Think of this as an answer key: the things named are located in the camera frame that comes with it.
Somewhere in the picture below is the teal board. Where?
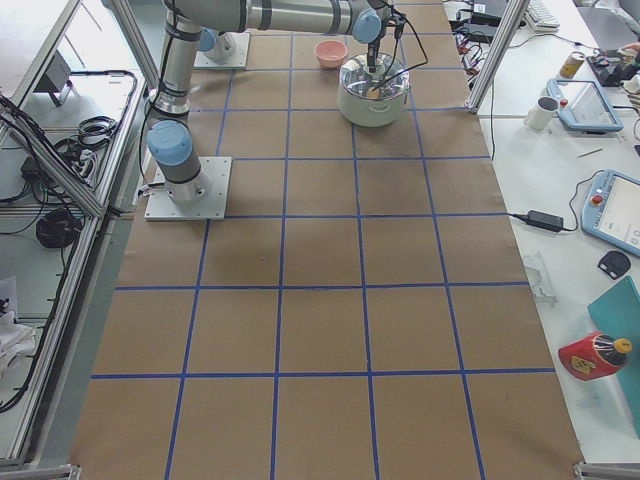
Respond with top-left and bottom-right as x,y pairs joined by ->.
587,276 -> 640,436

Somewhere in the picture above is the black coiled cable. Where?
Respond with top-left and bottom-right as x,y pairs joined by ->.
35,208 -> 84,251

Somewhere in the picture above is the white cloth pile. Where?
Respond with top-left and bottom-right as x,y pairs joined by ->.
0,277 -> 37,386

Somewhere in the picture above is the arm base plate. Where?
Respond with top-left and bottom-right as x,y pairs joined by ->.
194,29 -> 251,70
144,156 -> 232,221

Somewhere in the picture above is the red bottle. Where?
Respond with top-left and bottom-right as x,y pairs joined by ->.
558,331 -> 633,381

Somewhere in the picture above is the far blue teach pendant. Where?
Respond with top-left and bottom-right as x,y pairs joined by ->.
547,79 -> 624,134

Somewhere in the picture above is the black power adapter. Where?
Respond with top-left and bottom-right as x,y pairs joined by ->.
509,210 -> 572,233

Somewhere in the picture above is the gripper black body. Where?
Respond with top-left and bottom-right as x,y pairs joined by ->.
367,39 -> 380,56

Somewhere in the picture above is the near blue teach pendant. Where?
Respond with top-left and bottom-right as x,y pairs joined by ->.
580,169 -> 639,256

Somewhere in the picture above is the pale green cooking pot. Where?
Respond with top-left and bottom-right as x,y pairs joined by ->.
337,82 -> 410,127

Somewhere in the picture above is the yellow can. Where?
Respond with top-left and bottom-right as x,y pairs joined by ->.
558,51 -> 586,80

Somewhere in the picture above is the aluminium frame post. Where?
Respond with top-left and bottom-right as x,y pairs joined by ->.
467,0 -> 529,114

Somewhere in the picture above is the black round device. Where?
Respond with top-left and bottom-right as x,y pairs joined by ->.
597,250 -> 631,280

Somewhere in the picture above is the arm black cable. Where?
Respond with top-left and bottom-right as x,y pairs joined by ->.
372,0 -> 429,94

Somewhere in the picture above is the white mug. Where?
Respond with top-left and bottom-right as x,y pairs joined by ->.
523,96 -> 559,131

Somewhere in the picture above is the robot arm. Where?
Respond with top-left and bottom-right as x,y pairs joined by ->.
146,1 -> 393,204
198,28 -> 237,63

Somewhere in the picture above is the glass pot lid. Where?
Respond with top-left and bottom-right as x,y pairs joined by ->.
339,53 -> 410,100

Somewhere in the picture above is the clear plastic bracket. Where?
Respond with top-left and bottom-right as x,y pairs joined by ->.
522,252 -> 559,306

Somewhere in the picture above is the blue teach pendant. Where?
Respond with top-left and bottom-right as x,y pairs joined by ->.
547,79 -> 624,134
580,169 -> 639,256

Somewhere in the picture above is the pink bowl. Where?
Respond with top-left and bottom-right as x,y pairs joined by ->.
314,40 -> 348,69

